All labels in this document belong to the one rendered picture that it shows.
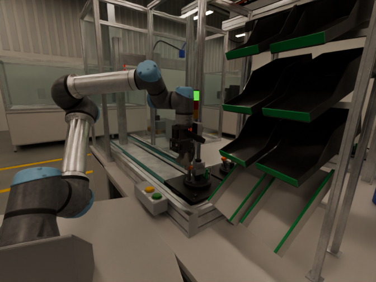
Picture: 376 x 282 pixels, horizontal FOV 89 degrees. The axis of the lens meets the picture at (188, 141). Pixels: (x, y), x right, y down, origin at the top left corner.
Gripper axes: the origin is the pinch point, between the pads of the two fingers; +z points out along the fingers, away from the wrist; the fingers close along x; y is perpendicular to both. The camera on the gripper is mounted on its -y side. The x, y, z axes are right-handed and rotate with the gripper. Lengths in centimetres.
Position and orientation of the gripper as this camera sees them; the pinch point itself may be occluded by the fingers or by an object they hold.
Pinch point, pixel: (187, 167)
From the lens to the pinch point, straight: 88.7
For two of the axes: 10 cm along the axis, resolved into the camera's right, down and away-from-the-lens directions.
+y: -8.0, 1.3, -5.8
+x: 6.0, 2.2, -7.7
